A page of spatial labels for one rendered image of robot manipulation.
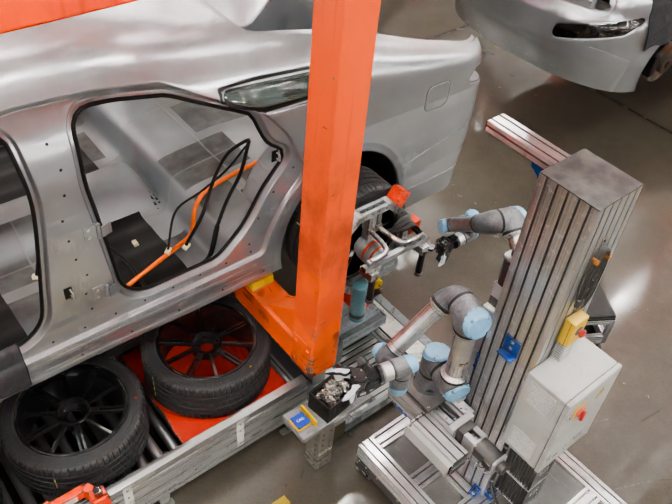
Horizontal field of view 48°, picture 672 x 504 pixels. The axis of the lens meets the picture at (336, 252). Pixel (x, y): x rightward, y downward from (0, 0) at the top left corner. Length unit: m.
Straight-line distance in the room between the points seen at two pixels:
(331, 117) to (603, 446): 2.62
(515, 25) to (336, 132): 3.32
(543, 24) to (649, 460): 3.01
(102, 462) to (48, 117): 1.53
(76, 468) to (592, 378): 2.20
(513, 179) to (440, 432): 3.08
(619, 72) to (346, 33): 3.55
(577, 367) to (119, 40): 2.21
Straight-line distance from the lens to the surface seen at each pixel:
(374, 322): 4.53
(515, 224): 3.70
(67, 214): 3.09
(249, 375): 3.82
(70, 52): 3.12
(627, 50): 5.79
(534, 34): 5.85
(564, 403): 3.05
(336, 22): 2.58
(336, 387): 3.70
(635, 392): 4.90
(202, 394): 3.78
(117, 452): 3.64
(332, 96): 2.71
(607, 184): 2.71
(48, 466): 3.65
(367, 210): 3.81
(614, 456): 4.57
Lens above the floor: 3.53
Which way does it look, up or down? 43 degrees down
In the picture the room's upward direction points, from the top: 6 degrees clockwise
